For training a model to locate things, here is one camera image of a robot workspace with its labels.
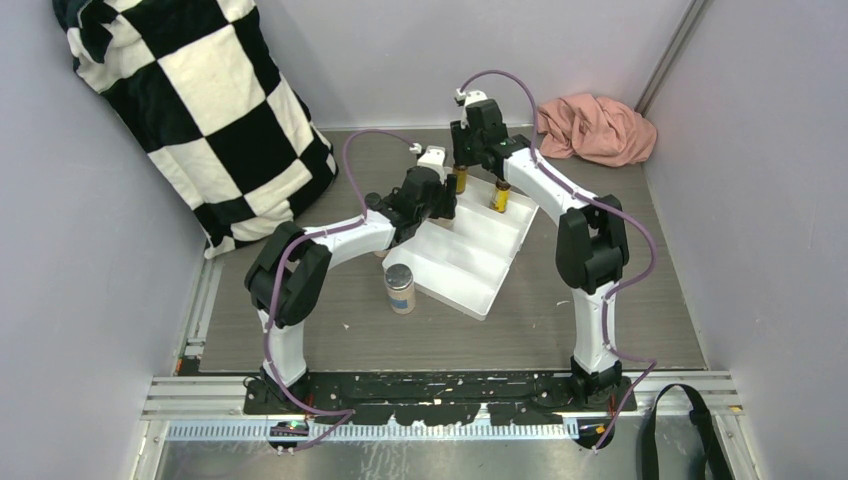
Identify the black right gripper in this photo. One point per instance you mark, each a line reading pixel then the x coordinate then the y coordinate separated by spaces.
pixel 457 136

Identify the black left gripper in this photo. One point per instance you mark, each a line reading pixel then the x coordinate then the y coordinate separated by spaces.
pixel 446 195

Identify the gold-cap yellow sauce bottle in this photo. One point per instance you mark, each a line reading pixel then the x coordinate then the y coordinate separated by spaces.
pixel 460 173

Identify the yellow-label sauce bottle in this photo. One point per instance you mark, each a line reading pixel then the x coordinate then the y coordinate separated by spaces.
pixel 500 197

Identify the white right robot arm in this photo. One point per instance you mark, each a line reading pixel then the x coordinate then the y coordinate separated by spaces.
pixel 591 244

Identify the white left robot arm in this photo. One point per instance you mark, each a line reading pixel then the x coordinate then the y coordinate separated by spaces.
pixel 286 279

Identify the white divided plastic tray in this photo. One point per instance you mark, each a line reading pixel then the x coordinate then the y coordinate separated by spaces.
pixel 464 264

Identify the blue-label silver-top shaker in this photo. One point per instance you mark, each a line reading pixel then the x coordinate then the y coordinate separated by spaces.
pixel 399 282

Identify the pink cloth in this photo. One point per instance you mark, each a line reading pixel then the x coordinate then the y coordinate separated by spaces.
pixel 597 129

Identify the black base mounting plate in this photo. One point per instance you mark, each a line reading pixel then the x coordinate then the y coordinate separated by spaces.
pixel 433 398

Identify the black white checkered blanket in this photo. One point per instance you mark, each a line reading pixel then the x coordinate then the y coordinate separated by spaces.
pixel 196 85

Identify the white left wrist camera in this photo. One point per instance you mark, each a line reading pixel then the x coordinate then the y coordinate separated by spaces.
pixel 432 157

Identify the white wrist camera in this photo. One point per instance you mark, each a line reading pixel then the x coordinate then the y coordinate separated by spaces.
pixel 432 157
pixel 466 99

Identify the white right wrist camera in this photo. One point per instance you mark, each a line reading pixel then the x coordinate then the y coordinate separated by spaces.
pixel 466 99

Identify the aluminium frame rail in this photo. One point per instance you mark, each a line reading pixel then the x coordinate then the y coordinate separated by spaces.
pixel 193 425

